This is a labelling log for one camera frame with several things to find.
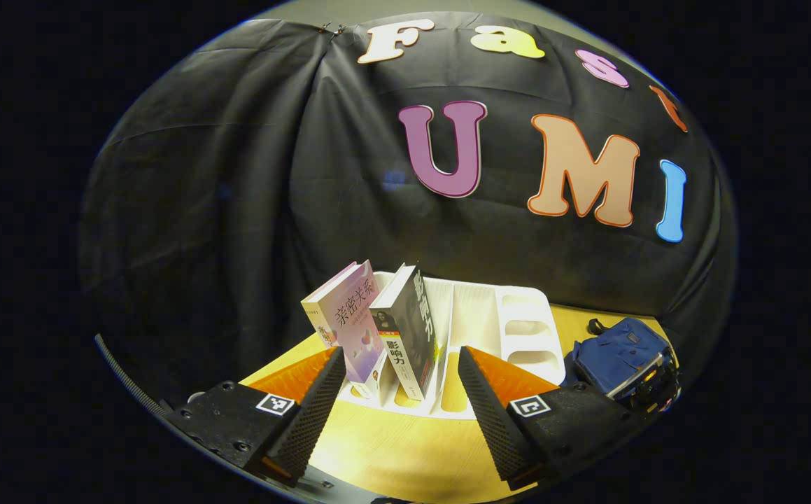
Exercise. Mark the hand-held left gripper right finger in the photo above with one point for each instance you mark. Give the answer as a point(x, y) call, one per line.
point(482, 413)

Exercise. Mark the white bookshelf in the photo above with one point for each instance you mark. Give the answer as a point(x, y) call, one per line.
point(496, 322)

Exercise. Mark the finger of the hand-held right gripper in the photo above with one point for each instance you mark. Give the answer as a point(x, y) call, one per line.
point(650, 381)

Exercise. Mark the blue schoolbag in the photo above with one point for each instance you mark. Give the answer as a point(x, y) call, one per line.
point(618, 350)

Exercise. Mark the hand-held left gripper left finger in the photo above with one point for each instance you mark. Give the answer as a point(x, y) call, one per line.
point(318, 402)

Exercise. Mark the black backdrop cloth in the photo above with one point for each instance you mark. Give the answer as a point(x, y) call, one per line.
point(272, 210)

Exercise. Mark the black book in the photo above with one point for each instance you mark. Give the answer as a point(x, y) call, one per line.
point(408, 336)

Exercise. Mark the pink book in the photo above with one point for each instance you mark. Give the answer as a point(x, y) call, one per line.
point(353, 322)

